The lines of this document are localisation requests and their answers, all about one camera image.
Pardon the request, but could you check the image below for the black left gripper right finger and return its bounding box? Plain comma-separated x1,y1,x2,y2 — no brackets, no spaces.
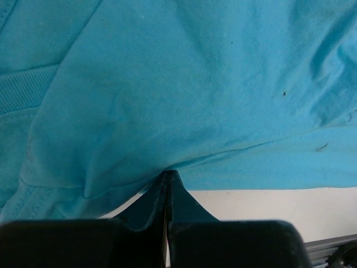
166,171,312,267

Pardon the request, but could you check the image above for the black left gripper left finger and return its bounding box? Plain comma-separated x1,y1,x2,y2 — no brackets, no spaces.
1,174,167,267

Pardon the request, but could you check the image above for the aluminium mounting rail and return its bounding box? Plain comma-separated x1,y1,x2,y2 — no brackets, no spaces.
305,234,356,268

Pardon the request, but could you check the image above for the teal t-shirt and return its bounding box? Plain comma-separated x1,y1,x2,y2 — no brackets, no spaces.
1,1,356,222

